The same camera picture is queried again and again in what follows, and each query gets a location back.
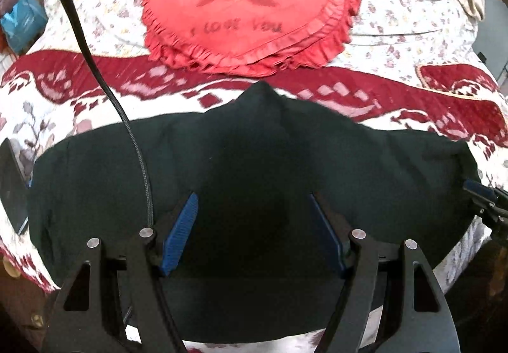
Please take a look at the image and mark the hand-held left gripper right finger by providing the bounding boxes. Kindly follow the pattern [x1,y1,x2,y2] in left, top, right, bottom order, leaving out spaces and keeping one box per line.
[310,193,461,353]

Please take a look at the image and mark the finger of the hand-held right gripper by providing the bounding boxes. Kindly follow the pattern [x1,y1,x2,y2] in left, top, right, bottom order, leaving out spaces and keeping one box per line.
[462,178,508,219]

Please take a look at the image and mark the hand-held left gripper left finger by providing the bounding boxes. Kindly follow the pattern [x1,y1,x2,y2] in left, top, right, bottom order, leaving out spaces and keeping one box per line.
[40,192,199,353]

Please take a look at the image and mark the dark green pants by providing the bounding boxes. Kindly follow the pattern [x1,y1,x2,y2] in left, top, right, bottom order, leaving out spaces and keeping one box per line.
[27,81,482,343]

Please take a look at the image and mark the black smartphone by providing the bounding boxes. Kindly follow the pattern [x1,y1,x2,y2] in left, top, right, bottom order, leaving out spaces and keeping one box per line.
[0,138,30,236]

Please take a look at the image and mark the red and white printed blanket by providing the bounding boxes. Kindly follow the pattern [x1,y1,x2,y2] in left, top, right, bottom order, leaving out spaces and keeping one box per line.
[0,49,508,353]

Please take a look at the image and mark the red heart-shaped pillow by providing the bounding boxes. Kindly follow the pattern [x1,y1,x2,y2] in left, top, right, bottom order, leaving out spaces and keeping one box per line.
[142,0,363,78]

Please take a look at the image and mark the blue plastic bag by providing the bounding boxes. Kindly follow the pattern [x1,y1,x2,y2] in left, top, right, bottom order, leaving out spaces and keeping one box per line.
[0,0,48,54]

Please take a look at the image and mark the black braided cable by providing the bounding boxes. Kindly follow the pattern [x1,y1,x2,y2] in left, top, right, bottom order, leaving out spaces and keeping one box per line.
[21,0,155,229]

